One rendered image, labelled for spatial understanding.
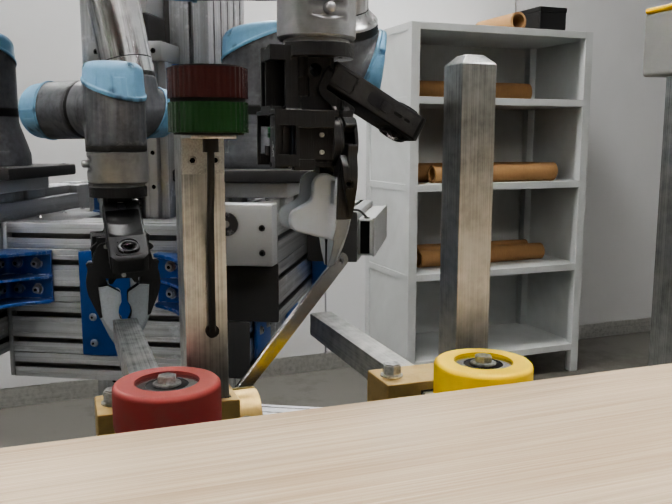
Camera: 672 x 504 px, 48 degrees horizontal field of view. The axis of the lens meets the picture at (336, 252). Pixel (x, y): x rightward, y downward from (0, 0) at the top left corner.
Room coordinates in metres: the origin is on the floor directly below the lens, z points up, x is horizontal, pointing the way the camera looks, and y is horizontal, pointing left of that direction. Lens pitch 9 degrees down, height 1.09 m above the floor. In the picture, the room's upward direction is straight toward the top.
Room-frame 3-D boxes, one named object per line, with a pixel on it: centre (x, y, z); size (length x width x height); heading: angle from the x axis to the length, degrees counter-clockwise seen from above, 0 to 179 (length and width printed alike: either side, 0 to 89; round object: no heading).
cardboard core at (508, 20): (3.54, -0.74, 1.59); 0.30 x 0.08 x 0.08; 22
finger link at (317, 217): (0.72, 0.02, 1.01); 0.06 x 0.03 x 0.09; 110
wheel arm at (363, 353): (0.78, -0.05, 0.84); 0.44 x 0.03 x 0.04; 20
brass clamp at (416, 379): (0.70, -0.10, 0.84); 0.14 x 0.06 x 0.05; 110
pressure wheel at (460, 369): (0.60, -0.12, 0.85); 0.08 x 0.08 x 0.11
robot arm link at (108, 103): (0.96, 0.28, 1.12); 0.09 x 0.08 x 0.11; 57
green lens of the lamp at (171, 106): (0.58, 0.10, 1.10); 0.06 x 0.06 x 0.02
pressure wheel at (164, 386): (0.54, 0.13, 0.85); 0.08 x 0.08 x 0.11
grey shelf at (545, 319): (3.49, -0.64, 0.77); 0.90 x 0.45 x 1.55; 112
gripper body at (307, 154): (0.74, 0.03, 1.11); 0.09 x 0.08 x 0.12; 110
